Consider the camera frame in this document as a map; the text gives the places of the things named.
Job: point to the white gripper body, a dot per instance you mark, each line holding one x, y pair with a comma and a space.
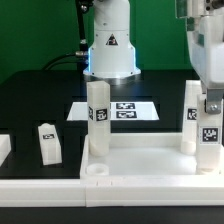
206, 49

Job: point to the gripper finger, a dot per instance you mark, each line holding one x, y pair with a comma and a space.
213, 101

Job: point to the white desk top tray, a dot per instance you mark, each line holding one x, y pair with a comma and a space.
147, 155

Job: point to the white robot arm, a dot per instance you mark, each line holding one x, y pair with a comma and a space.
113, 57

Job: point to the white marker plate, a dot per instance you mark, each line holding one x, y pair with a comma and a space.
119, 111

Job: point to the white front rail barrier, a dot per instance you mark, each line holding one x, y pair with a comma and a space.
103, 192

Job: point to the white left rail block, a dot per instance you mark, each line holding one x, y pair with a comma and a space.
5, 147

